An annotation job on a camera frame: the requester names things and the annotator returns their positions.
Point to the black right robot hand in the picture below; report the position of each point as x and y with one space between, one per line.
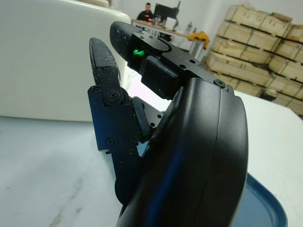
194 153

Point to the cream white two-slot toaster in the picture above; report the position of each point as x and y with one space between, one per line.
47 59

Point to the dark blue plastic tray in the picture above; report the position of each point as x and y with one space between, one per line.
260 208

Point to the yellow cloth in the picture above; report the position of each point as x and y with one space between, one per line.
198 36

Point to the wooden top workbench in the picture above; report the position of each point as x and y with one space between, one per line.
180 33

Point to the small white box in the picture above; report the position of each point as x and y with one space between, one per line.
171 23

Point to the black computer monitor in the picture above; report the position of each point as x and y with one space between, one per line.
165 9

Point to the seated person in black shirt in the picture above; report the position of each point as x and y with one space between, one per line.
145 14

